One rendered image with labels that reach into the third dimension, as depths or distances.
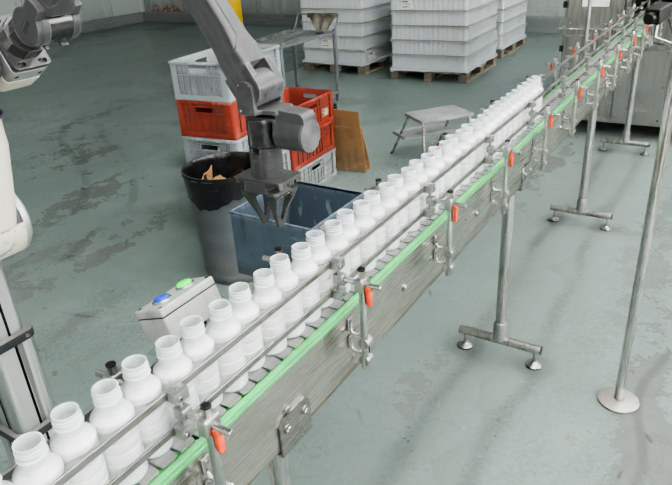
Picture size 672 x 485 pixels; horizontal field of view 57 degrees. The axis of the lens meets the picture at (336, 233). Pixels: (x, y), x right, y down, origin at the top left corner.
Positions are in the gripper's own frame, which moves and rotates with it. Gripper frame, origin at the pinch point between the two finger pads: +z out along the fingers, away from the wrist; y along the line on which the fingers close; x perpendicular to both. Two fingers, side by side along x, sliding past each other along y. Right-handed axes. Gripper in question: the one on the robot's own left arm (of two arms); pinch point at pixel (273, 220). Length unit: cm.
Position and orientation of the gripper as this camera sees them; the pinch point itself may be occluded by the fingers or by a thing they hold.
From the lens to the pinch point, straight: 115.3
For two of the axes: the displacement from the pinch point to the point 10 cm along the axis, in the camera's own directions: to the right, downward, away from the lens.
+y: -8.5, -1.9, 5.0
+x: -5.3, 3.9, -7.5
